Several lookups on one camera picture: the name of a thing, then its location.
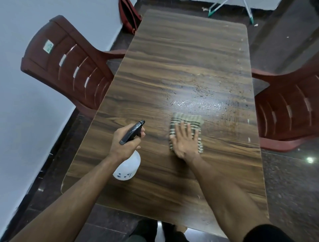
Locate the person's right leg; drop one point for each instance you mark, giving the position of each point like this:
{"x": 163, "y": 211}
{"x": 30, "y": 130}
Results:
{"x": 174, "y": 235}

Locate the person's right middle finger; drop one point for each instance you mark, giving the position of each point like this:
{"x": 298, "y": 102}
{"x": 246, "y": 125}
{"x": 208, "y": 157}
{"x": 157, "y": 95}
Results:
{"x": 184, "y": 129}

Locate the white green folding stand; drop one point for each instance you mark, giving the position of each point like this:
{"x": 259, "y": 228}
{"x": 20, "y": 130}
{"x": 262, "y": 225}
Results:
{"x": 246, "y": 11}

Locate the white spray bottle black head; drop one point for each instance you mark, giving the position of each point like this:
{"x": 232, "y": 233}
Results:
{"x": 127, "y": 167}

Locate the person's left thumb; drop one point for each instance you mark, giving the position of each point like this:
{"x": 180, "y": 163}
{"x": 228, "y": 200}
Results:
{"x": 136, "y": 147}

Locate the person's right little finger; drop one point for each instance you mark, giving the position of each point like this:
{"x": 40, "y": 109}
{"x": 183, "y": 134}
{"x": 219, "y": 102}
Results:
{"x": 196, "y": 136}

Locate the person's left hand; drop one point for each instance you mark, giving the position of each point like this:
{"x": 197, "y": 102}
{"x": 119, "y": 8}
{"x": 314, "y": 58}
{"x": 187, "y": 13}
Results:
{"x": 119, "y": 147}

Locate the person's right thumb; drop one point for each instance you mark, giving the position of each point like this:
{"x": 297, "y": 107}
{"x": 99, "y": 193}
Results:
{"x": 173, "y": 141}

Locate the person's left leg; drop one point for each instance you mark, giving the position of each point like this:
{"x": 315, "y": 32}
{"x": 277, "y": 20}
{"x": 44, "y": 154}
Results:
{"x": 145, "y": 231}

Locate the person's right hand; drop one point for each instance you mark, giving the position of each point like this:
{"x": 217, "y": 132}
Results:
{"x": 185, "y": 147}

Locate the green striped cleaning cloth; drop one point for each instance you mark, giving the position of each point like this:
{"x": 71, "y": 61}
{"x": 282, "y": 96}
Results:
{"x": 189, "y": 119}

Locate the maroon plastic chair with sticker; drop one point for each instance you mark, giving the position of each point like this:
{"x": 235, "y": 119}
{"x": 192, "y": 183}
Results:
{"x": 62, "y": 59}

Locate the person's right forearm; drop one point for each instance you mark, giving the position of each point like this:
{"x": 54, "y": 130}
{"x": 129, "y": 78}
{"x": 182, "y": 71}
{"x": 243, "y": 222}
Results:
{"x": 224, "y": 197}

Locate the black sleeve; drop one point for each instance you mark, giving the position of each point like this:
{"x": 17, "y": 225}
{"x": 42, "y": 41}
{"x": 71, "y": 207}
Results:
{"x": 269, "y": 234}

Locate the person's left forearm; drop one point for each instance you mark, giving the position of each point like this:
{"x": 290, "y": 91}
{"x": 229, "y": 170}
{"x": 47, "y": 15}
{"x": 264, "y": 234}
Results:
{"x": 67, "y": 202}

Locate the red bag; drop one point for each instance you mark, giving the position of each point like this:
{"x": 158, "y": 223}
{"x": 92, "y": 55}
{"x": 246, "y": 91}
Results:
{"x": 129, "y": 15}

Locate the person's leg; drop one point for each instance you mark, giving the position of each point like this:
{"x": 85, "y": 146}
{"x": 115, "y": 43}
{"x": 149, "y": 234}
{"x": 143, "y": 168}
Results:
{"x": 145, "y": 231}
{"x": 174, "y": 235}

